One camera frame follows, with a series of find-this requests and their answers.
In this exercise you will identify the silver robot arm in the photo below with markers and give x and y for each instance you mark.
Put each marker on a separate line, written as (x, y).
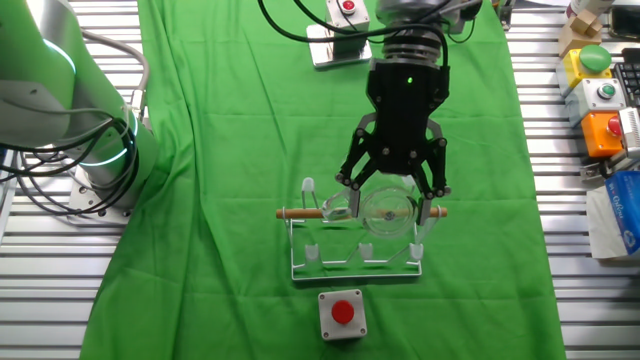
(35, 75)

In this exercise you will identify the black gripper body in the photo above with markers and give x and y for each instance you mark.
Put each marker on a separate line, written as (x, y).
(405, 115)

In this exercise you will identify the blue white box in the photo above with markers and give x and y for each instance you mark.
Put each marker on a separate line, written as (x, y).
(597, 225)

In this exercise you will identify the ribbed silver camera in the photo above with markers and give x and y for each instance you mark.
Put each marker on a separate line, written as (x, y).
(631, 130)

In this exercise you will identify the clear glass cup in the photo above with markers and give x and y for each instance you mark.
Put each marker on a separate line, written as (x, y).
(390, 225)

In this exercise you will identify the orange box red button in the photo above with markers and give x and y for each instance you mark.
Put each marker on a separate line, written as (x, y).
(597, 135)

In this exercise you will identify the black keyboard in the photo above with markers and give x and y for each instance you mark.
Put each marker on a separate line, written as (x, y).
(630, 82)

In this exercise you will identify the grey box small red button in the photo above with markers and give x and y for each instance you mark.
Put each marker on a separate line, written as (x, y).
(347, 15)

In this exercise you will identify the grey box large red button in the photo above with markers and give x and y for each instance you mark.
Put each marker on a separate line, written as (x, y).
(342, 312)

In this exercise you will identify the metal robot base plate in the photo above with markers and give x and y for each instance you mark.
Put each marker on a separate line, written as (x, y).
(80, 200)

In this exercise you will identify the yellow box green mushroom button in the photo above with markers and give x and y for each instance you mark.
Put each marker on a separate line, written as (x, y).
(595, 57)

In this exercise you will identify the grey box green button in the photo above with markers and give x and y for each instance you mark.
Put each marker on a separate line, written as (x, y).
(590, 95)

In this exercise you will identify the wooden blocks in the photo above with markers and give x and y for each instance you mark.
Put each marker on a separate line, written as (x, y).
(580, 30)

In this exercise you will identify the black screen device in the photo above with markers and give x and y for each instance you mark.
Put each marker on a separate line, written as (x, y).
(625, 22)

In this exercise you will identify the blue tissue pack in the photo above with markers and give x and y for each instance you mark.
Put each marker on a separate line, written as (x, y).
(625, 210)

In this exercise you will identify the green cloth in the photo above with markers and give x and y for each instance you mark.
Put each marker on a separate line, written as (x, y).
(225, 150)

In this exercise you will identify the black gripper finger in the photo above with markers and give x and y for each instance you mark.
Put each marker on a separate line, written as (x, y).
(437, 165)
(357, 160)

